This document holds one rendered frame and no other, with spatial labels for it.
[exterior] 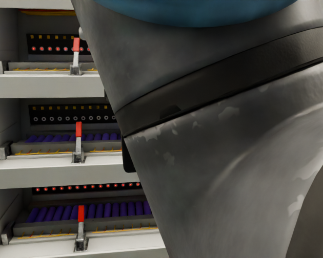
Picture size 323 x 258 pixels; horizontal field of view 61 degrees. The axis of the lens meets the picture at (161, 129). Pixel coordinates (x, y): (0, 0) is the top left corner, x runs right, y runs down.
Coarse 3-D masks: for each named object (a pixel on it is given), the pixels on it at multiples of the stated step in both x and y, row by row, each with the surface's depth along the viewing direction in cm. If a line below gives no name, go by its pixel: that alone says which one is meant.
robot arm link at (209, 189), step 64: (256, 64) 7; (320, 64) 8; (128, 128) 10; (192, 128) 8; (256, 128) 7; (320, 128) 6; (192, 192) 8; (256, 192) 6; (192, 256) 8; (256, 256) 5
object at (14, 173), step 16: (16, 128) 70; (32, 128) 72; (48, 128) 73; (64, 128) 74; (96, 128) 75; (112, 128) 75; (0, 144) 61; (0, 160) 59; (16, 160) 59; (32, 160) 59; (48, 160) 59; (64, 160) 60; (96, 160) 60; (112, 160) 60; (0, 176) 55; (16, 176) 56; (32, 176) 56; (48, 176) 57; (64, 176) 57; (80, 176) 58; (96, 176) 58; (112, 176) 59; (128, 176) 59
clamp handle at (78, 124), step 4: (76, 124) 60; (80, 124) 60; (76, 128) 60; (80, 128) 60; (76, 132) 60; (80, 132) 60; (76, 136) 60; (80, 136) 60; (76, 140) 59; (80, 140) 60; (76, 144) 59; (80, 144) 59; (76, 148) 59; (80, 148) 59; (76, 152) 59
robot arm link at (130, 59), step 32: (96, 0) 7; (128, 0) 7; (160, 0) 6; (192, 0) 6; (224, 0) 6; (256, 0) 6; (288, 0) 7; (96, 32) 9; (128, 32) 8; (160, 32) 8; (192, 32) 7; (224, 32) 7; (256, 32) 7; (288, 32) 8; (96, 64) 10; (128, 64) 9; (160, 64) 8; (192, 64) 8; (128, 96) 9
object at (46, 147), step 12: (12, 144) 62; (24, 144) 62; (36, 144) 62; (48, 144) 63; (60, 144) 63; (72, 144) 63; (84, 144) 64; (96, 144) 64; (108, 144) 64; (120, 144) 65
